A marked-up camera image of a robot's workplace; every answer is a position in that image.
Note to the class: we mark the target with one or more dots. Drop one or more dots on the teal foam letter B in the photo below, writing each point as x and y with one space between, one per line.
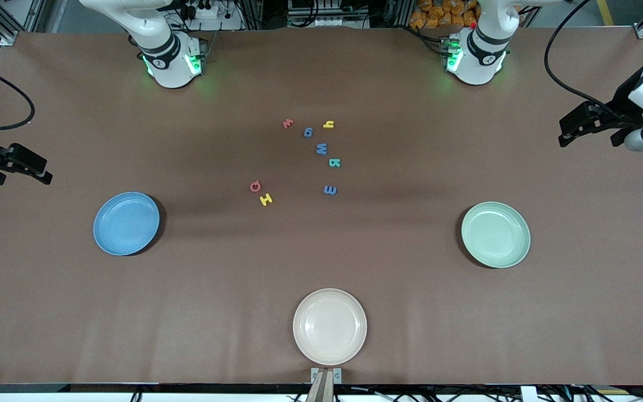
334 162

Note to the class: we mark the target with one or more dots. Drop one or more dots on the red foam letter w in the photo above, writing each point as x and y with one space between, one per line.
288 123

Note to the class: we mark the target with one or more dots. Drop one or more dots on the pink foam letter Q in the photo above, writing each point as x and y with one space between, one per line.
255 186

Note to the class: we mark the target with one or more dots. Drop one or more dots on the blue plate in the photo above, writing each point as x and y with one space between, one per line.
126 223

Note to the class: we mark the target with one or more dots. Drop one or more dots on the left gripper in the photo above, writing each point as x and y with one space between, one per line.
622 107

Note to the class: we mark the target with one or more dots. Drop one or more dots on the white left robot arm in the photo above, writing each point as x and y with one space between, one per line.
480 50

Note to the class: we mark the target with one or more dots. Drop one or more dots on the bag of orange objects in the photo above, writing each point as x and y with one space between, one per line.
444 14

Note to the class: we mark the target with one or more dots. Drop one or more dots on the green plate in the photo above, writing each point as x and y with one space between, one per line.
495 234

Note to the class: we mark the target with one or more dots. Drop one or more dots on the beige plate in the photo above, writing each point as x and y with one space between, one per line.
330 326

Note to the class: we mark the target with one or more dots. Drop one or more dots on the blue foam letter m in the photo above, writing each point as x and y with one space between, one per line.
330 190

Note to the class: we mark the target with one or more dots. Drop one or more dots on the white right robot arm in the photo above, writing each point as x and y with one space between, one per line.
165 50

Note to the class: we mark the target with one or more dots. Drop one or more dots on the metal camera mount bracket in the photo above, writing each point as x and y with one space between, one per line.
326 385

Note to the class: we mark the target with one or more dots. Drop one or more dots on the blue foam letter W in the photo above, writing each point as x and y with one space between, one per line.
321 148

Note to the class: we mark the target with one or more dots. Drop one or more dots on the white power strip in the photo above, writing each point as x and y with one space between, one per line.
210 14

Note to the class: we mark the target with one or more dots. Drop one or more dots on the background equipment rack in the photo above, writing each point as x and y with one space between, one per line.
327 11

